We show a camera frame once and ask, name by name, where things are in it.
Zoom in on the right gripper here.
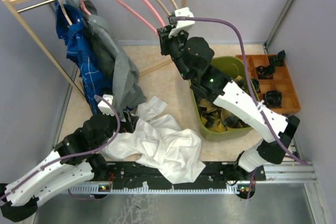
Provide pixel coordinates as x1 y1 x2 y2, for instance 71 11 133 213
157 25 192 81

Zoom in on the white shirt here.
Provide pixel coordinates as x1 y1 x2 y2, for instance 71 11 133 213
102 96 205 184

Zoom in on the grey shirt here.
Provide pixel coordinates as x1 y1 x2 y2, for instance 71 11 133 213
81 0 146 112

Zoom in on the pink hanger with white shirt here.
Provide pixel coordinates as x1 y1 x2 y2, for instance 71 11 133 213
116 0 165 36

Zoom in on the yellow plaid shirt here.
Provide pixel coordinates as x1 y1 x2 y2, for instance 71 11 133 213
196 74 254 133

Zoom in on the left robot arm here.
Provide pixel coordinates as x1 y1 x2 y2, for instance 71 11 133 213
1 110 139 222

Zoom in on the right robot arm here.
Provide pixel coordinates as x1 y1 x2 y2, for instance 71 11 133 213
157 25 300 180

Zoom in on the blue plaid shirt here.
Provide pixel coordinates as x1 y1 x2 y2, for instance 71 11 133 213
55 2 112 114

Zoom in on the green plastic basket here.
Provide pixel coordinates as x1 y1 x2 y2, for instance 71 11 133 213
190 56 253 142

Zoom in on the black part beside basket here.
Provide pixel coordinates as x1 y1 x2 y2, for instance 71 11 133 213
251 77 260 93

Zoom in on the orange compartment tray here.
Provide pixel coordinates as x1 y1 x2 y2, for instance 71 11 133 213
246 55 301 114

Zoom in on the black part in tray corner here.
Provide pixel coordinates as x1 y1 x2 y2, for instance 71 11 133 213
269 50 286 67

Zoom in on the black round part in tray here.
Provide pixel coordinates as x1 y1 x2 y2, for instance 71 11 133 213
264 90 282 108

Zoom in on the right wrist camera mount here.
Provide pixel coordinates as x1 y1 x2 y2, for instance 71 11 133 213
169 7 195 38

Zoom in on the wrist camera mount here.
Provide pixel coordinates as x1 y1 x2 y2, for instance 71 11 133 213
169 7 195 38
98 94 114 116

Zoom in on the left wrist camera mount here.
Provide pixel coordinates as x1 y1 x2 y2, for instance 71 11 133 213
98 94 114 116

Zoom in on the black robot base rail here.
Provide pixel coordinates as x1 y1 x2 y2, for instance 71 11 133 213
65 159 266 200

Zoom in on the black cable bundle in tray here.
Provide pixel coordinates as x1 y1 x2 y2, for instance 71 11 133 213
256 64 276 80

